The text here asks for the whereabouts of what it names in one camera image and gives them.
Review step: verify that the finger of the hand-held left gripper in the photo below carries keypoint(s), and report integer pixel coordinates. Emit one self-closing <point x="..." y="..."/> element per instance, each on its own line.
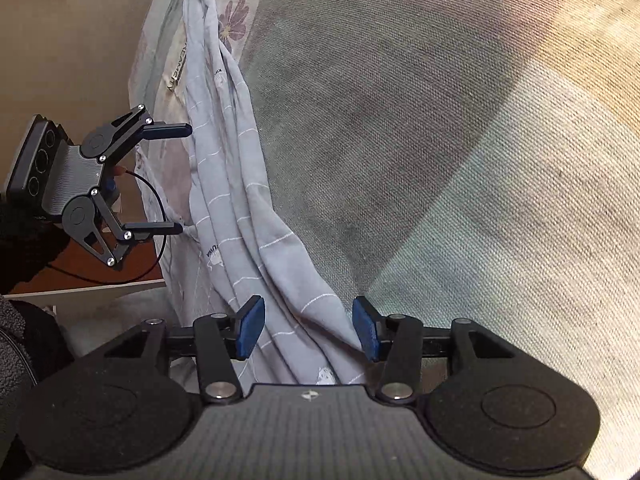
<point x="155" y="230"/>
<point x="167" y="131"/>

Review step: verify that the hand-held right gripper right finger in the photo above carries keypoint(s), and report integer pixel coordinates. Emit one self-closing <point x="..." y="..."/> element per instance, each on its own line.
<point x="367" y="330"/>

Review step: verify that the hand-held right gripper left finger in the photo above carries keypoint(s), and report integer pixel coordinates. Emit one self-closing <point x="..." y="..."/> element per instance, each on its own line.
<point x="250" y="327"/>

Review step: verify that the grey printed pants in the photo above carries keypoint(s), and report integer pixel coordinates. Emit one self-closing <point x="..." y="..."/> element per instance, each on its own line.
<point x="235" y="185"/>

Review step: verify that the wooden side table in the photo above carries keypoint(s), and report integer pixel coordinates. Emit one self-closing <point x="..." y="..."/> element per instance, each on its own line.
<point x="75" y="272"/>

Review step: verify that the person's dark fleece jacket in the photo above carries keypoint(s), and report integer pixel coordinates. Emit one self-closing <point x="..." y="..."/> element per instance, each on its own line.
<point x="15" y="350"/>

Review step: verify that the bed with patchwork sheet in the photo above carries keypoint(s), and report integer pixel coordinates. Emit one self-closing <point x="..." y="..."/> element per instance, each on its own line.
<point x="425" y="135"/>

